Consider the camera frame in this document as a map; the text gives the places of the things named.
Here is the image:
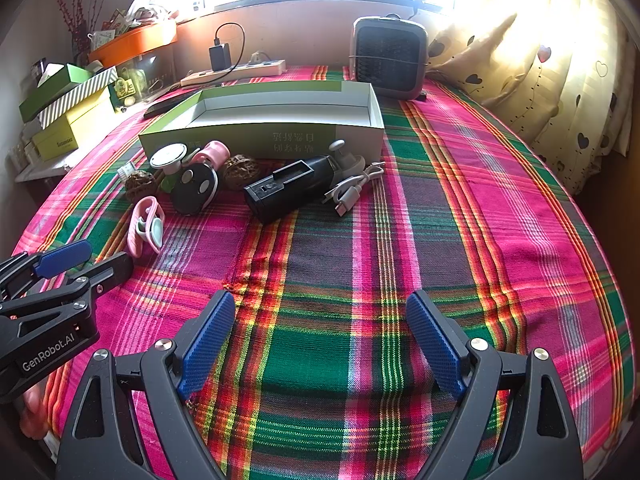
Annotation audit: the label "white power strip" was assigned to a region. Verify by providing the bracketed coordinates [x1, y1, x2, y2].
[180, 59, 287, 87]

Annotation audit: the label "black round disc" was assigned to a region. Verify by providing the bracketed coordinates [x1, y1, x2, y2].
[171, 162, 219, 216]

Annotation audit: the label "heart print curtain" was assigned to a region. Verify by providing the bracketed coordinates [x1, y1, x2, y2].
[500, 0, 636, 196]

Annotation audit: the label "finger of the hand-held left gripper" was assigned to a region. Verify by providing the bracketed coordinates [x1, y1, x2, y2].
[0, 240, 94, 301]
[0, 252, 135, 318]

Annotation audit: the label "white tissue paper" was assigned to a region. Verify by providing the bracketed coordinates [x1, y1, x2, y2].
[37, 62, 66, 86]

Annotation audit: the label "black smartphone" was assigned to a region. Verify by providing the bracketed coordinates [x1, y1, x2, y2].
[143, 96, 186, 120]

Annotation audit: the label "person's left hand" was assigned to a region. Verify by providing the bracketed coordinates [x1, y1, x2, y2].
[20, 385, 53, 436]

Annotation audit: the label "white green round roller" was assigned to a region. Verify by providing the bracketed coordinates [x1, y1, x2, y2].
[150, 142, 196, 193]

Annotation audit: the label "orange tray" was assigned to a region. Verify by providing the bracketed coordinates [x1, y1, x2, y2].
[89, 19, 178, 68]

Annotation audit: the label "black charger cable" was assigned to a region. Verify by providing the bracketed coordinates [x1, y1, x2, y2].
[214, 22, 247, 68]

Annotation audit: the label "white plastic bag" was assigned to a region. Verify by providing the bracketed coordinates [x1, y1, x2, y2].
[127, 0, 173, 23]

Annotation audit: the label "white ball knob mount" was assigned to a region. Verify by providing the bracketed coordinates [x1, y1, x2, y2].
[327, 140, 366, 176]

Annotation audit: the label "yellow box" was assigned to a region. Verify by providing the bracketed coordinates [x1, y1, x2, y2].
[31, 90, 118, 163]

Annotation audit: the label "pink cup roller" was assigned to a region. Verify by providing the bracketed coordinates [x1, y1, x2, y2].
[192, 140, 232, 171]

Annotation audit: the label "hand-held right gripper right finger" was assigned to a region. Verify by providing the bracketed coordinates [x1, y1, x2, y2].
[406, 290, 586, 480]

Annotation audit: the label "green white cardboard box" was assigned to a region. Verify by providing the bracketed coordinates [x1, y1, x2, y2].
[138, 81, 386, 161]

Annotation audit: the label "pink mint clip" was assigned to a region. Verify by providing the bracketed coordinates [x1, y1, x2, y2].
[127, 197, 166, 260]

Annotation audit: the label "clear glass tank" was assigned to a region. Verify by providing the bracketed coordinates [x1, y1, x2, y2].
[95, 50, 176, 106]

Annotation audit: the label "black cylindrical device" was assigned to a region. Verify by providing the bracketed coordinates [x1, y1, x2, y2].
[243, 156, 337, 224]

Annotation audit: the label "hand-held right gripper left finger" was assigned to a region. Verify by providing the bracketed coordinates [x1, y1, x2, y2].
[55, 290, 237, 480]

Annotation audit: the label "red flower branches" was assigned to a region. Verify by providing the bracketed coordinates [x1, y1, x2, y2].
[50, 0, 126, 56]

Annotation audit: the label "black charger adapter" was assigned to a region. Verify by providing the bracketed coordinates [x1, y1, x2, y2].
[208, 43, 233, 72]

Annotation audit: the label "white usb cable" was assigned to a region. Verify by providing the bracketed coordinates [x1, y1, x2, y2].
[322, 162, 386, 217]

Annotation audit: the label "grey space heater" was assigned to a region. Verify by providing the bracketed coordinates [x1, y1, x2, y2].
[348, 14, 430, 101]

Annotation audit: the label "brown walnut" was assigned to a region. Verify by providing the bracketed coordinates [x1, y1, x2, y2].
[221, 155, 261, 191]
[124, 172, 156, 204]

